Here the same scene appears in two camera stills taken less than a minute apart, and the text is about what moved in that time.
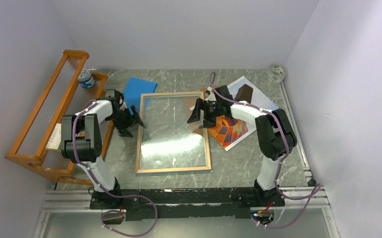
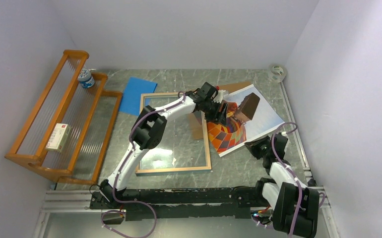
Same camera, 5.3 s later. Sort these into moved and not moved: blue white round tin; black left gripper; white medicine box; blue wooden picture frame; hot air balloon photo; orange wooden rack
Moved: hot air balloon photo; black left gripper
Not moved: orange wooden rack; blue wooden picture frame; blue white round tin; white medicine box
